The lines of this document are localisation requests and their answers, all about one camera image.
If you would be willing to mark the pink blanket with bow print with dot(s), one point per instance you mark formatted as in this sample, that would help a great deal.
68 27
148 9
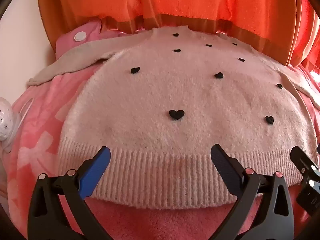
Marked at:
37 120

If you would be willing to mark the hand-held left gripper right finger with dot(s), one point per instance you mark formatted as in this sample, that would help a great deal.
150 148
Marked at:
223 166

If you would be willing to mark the fuzzy pink sweater black hearts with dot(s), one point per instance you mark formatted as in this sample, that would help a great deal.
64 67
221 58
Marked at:
175 92

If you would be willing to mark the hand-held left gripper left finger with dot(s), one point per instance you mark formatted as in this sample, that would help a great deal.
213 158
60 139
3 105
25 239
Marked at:
96 168

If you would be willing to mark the white star-print object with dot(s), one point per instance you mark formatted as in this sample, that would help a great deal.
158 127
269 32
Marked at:
5 120

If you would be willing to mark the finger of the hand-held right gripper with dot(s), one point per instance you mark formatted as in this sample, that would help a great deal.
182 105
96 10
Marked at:
303 161

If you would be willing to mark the pink pillow with white dot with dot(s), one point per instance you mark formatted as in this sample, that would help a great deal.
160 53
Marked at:
91 30

